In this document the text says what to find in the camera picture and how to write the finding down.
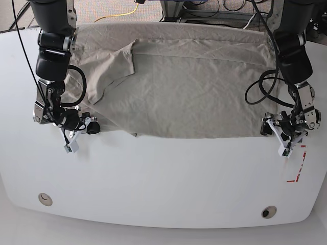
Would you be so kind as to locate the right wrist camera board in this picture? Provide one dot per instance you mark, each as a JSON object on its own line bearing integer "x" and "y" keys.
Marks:
{"x": 71, "y": 147}

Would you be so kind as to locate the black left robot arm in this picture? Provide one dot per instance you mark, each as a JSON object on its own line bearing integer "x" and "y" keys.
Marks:
{"x": 287, "y": 22}

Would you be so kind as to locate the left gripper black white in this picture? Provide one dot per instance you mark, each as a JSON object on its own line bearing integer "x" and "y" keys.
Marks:
{"x": 282, "y": 128}

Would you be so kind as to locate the beige grey t-shirt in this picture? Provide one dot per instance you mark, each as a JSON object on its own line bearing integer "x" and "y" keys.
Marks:
{"x": 174, "y": 80}

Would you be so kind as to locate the aluminium frame rail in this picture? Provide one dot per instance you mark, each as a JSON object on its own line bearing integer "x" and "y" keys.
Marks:
{"x": 234, "y": 14}

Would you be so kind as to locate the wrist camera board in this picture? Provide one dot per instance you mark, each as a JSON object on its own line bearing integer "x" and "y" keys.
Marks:
{"x": 71, "y": 147}
{"x": 284, "y": 151}

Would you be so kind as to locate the red tape rectangle marking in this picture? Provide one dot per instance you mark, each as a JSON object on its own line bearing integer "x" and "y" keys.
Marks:
{"x": 294, "y": 164}

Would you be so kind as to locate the right round table grommet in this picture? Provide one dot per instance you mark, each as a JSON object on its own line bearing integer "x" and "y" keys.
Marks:
{"x": 269, "y": 212}

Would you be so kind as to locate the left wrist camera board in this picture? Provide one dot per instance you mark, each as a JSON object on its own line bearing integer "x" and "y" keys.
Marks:
{"x": 284, "y": 151}

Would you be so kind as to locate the left round table grommet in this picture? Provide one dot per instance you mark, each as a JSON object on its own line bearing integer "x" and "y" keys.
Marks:
{"x": 45, "y": 199}

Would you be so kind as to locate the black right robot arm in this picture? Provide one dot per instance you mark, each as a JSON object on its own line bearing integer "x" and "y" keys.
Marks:
{"x": 56, "y": 40}

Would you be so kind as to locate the round table grommet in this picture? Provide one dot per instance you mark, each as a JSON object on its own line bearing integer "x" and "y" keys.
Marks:
{"x": 45, "y": 199}
{"x": 269, "y": 212}

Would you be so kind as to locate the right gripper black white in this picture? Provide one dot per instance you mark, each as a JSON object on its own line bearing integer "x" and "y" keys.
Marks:
{"x": 72, "y": 124}

